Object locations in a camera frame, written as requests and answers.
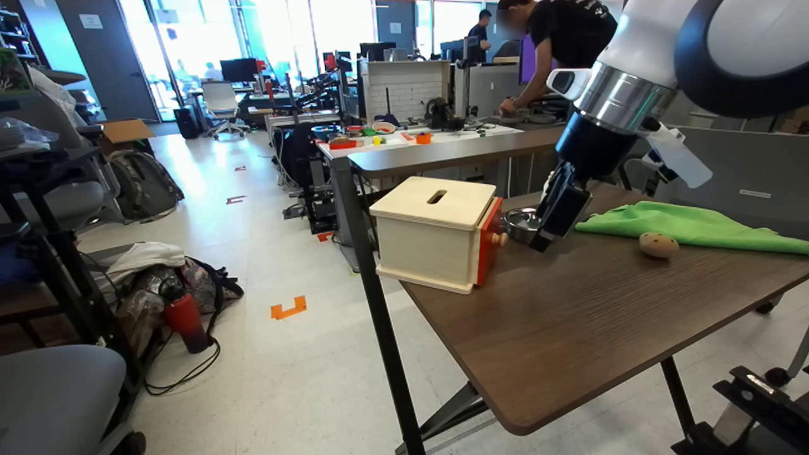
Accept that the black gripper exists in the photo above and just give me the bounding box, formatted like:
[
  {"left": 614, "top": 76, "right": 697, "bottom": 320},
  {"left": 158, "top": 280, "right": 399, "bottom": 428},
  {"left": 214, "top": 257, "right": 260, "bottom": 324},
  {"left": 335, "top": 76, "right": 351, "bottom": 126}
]
[{"left": 506, "top": 161, "right": 593, "bottom": 253}]

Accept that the red drawer with wooden knob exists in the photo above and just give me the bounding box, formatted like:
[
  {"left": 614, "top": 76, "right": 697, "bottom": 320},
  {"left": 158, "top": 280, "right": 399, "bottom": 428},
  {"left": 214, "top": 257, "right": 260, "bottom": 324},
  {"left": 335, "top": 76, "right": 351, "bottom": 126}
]
[{"left": 473, "top": 198, "right": 510, "bottom": 291}]

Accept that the open cardboard box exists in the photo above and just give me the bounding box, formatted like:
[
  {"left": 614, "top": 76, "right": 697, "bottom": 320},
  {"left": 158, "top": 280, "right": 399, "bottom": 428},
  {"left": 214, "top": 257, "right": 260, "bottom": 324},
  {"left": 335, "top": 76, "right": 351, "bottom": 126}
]
[{"left": 98, "top": 117, "right": 155, "bottom": 147}]

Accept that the small steel pot with lid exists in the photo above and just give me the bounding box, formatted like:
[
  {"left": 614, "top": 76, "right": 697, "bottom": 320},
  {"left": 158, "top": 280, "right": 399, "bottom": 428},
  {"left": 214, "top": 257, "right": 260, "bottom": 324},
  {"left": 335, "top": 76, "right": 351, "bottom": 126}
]
[{"left": 502, "top": 208, "right": 545, "bottom": 247}]

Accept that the cream wooden slot box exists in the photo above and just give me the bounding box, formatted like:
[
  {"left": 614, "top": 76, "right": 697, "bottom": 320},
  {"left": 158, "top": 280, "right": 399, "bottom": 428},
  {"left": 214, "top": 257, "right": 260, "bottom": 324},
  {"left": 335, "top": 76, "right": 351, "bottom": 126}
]
[{"left": 367, "top": 175, "right": 497, "bottom": 295}]

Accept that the long dark-topped table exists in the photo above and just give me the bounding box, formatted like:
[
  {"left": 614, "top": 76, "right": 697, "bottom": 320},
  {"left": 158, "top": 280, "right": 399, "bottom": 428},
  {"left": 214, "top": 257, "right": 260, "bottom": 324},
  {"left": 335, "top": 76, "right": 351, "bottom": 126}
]
[{"left": 347, "top": 123, "right": 591, "bottom": 247}]

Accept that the brown potato toy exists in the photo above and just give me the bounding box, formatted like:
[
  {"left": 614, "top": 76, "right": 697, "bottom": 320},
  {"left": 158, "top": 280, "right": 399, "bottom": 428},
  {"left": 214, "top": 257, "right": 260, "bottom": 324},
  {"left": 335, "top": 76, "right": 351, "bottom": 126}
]
[{"left": 636, "top": 231, "right": 683, "bottom": 263}]

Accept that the black desk device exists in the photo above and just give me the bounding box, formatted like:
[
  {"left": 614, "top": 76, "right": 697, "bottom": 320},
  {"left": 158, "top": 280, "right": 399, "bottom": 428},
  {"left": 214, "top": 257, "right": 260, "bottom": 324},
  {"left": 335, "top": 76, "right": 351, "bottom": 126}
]
[{"left": 425, "top": 95, "right": 457, "bottom": 132}]

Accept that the white table with colourful toys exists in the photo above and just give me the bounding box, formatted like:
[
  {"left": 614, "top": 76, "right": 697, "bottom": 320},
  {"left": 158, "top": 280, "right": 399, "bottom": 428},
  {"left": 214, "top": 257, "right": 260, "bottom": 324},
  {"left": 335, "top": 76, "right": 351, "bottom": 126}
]
[{"left": 315, "top": 121, "right": 526, "bottom": 247}]

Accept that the green cloth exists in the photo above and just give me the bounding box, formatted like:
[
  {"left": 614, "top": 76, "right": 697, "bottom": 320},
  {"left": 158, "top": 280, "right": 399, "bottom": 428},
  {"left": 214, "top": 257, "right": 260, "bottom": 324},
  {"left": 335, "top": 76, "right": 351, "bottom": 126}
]
[{"left": 573, "top": 198, "right": 809, "bottom": 257}]

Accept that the purple lit monitor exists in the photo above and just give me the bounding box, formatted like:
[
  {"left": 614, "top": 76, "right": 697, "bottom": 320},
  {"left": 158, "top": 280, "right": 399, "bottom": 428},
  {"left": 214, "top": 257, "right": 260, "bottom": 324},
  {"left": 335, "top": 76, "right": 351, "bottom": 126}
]
[{"left": 516, "top": 33, "right": 540, "bottom": 87}]

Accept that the white partition panel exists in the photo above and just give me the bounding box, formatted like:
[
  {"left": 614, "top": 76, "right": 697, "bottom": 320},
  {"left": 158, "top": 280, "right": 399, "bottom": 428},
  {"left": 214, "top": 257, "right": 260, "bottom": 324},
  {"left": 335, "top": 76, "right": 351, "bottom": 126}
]
[{"left": 361, "top": 59, "right": 452, "bottom": 123}]

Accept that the person with dark hair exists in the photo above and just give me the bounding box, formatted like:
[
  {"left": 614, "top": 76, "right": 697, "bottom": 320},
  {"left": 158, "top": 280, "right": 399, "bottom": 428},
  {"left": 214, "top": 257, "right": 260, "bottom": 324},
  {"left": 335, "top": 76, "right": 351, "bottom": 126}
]
[{"left": 464, "top": 7, "right": 495, "bottom": 66}]

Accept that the person in dark shirt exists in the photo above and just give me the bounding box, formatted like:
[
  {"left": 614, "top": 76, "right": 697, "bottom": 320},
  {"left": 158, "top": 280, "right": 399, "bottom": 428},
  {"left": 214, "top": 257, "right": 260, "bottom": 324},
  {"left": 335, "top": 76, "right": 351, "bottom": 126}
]
[{"left": 495, "top": 0, "right": 621, "bottom": 121}]

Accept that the grey panel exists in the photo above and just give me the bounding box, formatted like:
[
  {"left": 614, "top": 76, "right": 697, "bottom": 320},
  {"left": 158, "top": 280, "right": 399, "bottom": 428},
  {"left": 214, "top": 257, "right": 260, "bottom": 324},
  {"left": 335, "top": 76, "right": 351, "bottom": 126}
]
[{"left": 626, "top": 123, "right": 809, "bottom": 239}]

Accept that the orange floor tape marker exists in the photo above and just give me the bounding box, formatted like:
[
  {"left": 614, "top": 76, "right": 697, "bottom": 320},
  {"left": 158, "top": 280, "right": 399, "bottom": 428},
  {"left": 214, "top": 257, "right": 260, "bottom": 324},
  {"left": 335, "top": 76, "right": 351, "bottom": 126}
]
[{"left": 267, "top": 293, "right": 311, "bottom": 324}]

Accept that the black computer monitor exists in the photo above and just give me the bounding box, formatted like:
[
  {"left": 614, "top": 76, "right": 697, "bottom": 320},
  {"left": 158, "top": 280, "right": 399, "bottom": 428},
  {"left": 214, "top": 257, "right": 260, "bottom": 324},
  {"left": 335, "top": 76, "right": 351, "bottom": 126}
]
[{"left": 220, "top": 55, "right": 260, "bottom": 84}]

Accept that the white office chair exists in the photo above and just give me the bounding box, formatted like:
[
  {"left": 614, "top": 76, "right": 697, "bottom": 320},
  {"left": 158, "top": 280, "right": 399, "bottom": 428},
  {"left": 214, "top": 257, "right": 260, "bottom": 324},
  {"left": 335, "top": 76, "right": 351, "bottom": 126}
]
[{"left": 200, "top": 78, "right": 253, "bottom": 141}]

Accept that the red water bottle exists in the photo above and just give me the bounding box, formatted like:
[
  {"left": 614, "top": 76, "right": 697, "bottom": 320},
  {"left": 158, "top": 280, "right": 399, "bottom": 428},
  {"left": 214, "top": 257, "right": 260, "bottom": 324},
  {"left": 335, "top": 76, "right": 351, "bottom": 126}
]
[{"left": 158, "top": 276, "right": 212, "bottom": 354}]

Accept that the pile of bags and clothes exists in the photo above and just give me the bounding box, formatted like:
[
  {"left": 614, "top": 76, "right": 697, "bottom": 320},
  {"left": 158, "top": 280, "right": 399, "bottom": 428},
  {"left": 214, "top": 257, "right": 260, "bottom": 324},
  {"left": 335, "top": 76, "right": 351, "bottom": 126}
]
[{"left": 103, "top": 237, "right": 247, "bottom": 357}]

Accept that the grey backpack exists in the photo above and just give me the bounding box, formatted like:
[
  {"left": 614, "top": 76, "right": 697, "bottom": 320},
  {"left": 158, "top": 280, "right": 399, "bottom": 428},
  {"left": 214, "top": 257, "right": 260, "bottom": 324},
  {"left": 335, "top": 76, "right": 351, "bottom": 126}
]
[{"left": 107, "top": 147, "right": 188, "bottom": 222}]

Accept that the grey door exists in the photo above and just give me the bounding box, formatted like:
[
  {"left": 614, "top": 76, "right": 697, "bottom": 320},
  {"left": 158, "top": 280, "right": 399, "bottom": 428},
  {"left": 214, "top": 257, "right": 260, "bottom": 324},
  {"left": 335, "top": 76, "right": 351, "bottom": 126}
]
[{"left": 59, "top": 0, "right": 161, "bottom": 123}]

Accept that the black metal shelf rack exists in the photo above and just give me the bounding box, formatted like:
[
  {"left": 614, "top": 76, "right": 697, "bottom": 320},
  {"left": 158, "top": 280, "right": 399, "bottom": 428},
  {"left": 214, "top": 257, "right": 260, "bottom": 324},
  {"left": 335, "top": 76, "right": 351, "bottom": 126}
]
[{"left": 0, "top": 47, "right": 146, "bottom": 406}]

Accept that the grey padded office chair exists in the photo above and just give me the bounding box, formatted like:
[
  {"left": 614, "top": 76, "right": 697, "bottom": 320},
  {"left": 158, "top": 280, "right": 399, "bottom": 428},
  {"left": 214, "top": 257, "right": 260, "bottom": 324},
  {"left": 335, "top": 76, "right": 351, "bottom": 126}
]
[{"left": 0, "top": 342, "right": 146, "bottom": 455}]

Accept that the black table frame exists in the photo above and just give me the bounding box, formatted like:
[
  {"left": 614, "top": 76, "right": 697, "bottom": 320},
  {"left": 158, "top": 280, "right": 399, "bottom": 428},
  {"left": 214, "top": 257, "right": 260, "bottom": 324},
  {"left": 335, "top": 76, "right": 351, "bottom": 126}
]
[{"left": 335, "top": 160, "right": 702, "bottom": 455}]

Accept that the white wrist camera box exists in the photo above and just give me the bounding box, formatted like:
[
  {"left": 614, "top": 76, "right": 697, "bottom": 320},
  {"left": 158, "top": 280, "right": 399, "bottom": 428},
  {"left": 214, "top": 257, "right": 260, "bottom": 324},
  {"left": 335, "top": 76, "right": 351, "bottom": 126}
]
[{"left": 641, "top": 121, "right": 715, "bottom": 189}]

